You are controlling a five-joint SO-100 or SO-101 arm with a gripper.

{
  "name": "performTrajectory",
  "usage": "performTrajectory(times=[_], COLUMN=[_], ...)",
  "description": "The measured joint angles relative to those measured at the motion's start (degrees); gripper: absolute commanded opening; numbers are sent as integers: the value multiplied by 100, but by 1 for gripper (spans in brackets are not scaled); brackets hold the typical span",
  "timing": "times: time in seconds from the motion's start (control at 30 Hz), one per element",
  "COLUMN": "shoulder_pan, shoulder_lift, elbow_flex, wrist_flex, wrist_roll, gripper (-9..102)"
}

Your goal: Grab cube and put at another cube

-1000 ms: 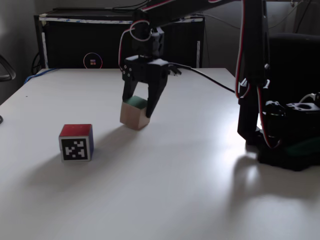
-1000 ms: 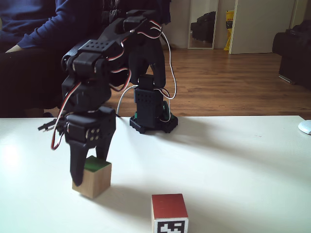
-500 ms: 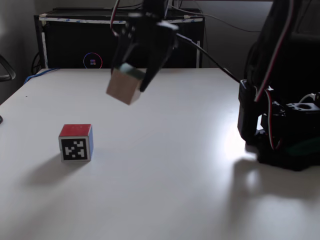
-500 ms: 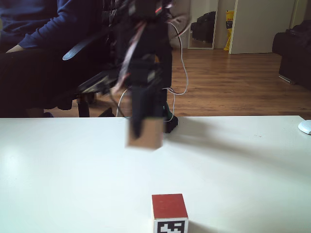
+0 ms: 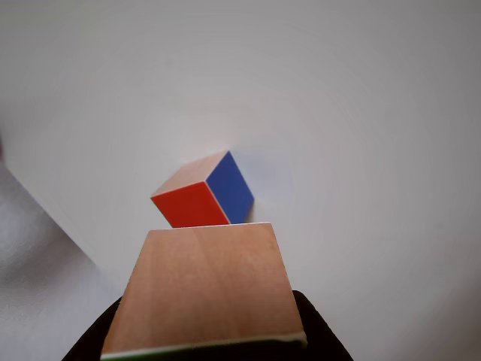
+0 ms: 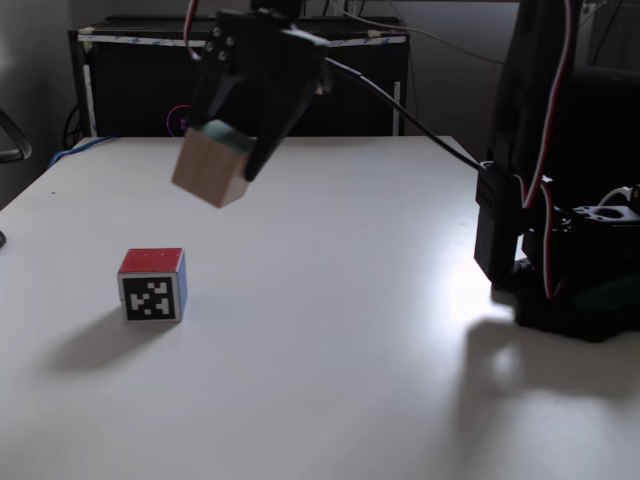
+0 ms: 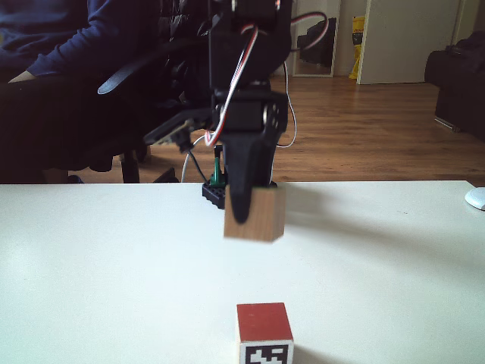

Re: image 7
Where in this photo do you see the wooden cube with green face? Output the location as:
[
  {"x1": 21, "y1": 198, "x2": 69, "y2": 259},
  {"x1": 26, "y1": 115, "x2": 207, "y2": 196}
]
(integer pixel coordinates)
[{"x1": 223, "y1": 185, "x2": 286, "y2": 244}]

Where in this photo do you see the red cube with marker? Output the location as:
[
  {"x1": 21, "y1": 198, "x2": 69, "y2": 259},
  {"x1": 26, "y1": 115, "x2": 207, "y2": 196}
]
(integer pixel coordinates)
[{"x1": 236, "y1": 302, "x2": 295, "y2": 364}]

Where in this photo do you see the person's hand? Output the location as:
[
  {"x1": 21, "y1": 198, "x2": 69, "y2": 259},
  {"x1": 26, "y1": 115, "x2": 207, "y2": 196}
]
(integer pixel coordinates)
[{"x1": 7, "y1": 71, "x2": 39, "y2": 85}]

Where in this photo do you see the green clamp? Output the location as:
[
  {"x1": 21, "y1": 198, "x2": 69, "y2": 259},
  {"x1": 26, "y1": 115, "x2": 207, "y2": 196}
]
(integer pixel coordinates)
[{"x1": 209, "y1": 146, "x2": 227, "y2": 188}]

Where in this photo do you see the black office chair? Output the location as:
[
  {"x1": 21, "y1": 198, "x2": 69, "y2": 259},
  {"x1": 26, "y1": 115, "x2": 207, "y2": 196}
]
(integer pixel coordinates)
[{"x1": 86, "y1": 0, "x2": 215, "y2": 184}]

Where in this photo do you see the yellow bag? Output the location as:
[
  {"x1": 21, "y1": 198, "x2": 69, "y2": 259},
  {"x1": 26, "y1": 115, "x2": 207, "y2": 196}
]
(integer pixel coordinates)
[{"x1": 348, "y1": 15, "x2": 367, "y2": 80}]

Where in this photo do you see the white door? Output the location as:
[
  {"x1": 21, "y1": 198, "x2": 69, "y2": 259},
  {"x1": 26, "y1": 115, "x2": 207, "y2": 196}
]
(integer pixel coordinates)
[{"x1": 355, "y1": 0, "x2": 468, "y2": 86}]

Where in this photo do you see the person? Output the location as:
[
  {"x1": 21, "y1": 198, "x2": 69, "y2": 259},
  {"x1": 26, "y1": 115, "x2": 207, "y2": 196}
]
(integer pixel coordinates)
[{"x1": 0, "y1": 0, "x2": 162, "y2": 184}]

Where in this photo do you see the white computer mouse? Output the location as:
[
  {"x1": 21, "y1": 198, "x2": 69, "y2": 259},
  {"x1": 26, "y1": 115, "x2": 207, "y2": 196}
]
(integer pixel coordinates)
[{"x1": 464, "y1": 186, "x2": 485, "y2": 211}]

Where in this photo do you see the black sofa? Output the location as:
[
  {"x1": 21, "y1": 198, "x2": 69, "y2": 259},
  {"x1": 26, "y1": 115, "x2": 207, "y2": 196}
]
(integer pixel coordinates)
[{"x1": 424, "y1": 30, "x2": 485, "y2": 144}]

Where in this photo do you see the red white black servo cable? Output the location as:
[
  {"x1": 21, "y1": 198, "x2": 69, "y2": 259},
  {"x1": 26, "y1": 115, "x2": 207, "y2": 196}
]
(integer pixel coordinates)
[
  {"x1": 204, "y1": 23, "x2": 261, "y2": 149},
  {"x1": 289, "y1": 11, "x2": 330, "y2": 52}
]

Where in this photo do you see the thin white cable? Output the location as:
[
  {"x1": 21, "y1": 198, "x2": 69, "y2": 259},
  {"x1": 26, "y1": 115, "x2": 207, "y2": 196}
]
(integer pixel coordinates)
[{"x1": 275, "y1": 60, "x2": 299, "y2": 149}]

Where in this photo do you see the wall mirror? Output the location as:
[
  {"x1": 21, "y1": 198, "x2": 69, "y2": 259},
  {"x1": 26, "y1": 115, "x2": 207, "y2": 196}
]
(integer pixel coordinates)
[{"x1": 292, "y1": 0, "x2": 342, "y2": 78}]

